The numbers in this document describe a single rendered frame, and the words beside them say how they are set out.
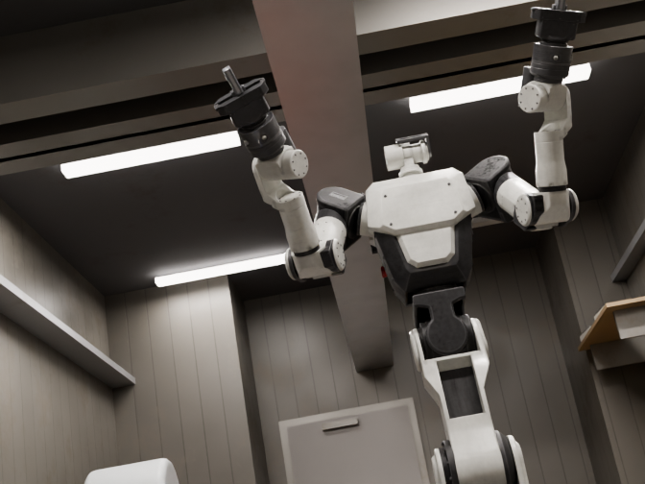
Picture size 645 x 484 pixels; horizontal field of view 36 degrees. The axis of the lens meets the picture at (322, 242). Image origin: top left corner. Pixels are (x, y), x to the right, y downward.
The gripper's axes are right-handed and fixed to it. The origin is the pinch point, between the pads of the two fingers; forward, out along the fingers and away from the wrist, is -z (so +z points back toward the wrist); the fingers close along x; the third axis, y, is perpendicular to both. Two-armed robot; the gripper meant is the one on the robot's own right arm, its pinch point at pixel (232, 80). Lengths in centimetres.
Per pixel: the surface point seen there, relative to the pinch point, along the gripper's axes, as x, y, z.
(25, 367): -209, -410, 254
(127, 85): -39, -302, 82
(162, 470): -159, -347, 343
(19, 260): -183, -470, 207
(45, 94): -78, -307, 66
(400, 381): 23, -557, 552
